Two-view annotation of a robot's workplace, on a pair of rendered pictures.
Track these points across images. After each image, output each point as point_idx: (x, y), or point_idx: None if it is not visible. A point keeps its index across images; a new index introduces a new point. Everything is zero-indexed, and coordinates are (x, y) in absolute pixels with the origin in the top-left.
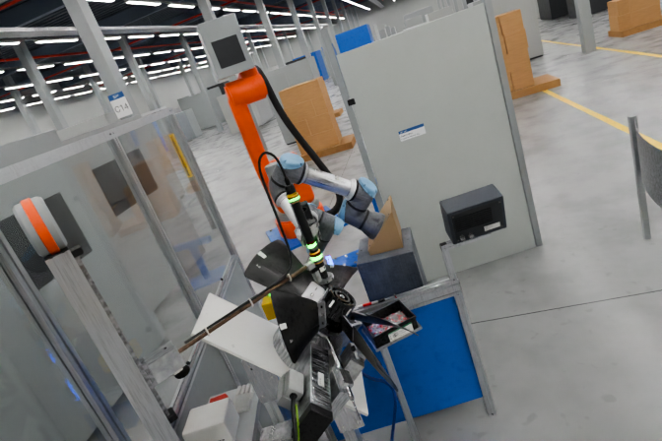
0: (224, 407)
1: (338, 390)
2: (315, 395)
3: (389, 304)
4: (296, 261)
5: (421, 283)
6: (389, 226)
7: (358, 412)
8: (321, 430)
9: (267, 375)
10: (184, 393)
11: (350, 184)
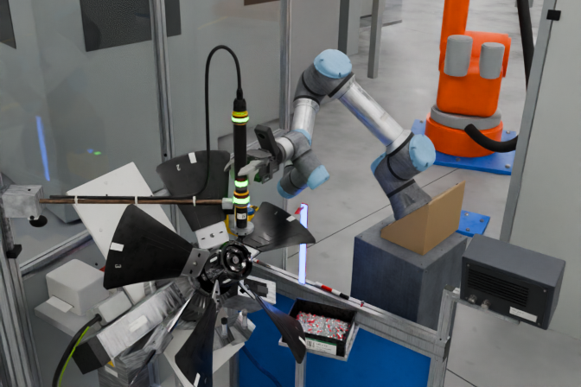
0: (92, 278)
1: (143, 345)
2: (111, 333)
3: (348, 307)
4: (223, 188)
5: (415, 314)
6: (418, 219)
7: (133, 380)
8: (92, 367)
9: None
10: (85, 240)
11: (396, 136)
